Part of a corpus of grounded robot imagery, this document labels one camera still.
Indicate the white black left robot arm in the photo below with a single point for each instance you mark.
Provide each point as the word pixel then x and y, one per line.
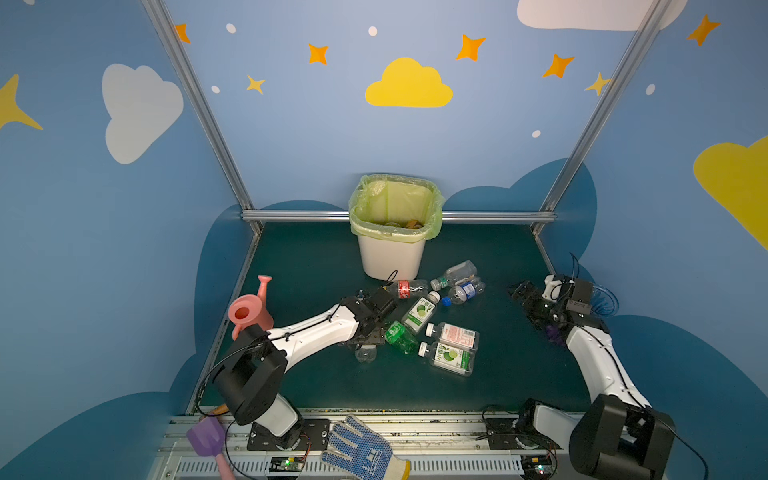
pixel 250 375

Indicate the clear bottle green cap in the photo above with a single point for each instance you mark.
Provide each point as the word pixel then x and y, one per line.
pixel 456 274

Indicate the pink watering can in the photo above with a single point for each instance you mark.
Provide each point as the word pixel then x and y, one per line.
pixel 251 309

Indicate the clear bottle red label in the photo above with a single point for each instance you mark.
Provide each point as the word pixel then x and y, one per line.
pixel 406 289

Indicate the clear bottle blue label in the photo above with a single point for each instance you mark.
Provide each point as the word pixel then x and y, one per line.
pixel 463 293

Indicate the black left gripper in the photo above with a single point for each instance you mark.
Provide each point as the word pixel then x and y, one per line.
pixel 380 301

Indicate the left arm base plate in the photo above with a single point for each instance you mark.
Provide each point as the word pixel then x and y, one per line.
pixel 309 434

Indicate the green bin liner bag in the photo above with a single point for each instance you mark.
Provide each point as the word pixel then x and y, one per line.
pixel 381 205

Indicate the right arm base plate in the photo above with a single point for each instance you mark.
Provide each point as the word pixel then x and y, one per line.
pixel 501 433

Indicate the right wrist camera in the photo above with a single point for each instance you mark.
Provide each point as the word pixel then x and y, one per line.
pixel 558 287

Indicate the white trash bin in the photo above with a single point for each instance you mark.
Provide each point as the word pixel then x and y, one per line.
pixel 386 259

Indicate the clear bottle pink label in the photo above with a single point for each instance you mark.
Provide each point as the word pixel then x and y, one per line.
pixel 459 337

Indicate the clear bottle orange label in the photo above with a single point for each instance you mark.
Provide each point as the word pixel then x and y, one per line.
pixel 366 353

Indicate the clear bottle green lime label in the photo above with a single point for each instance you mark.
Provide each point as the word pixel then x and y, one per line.
pixel 448 358

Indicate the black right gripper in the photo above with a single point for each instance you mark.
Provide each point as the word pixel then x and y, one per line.
pixel 537 302

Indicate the green plastic bottle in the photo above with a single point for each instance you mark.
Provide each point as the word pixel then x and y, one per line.
pixel 399 337

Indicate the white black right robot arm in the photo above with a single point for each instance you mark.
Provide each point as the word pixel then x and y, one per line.
pixel 620 436

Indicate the blue dotted work glove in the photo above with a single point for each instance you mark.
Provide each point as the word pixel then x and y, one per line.
pixel 360 451

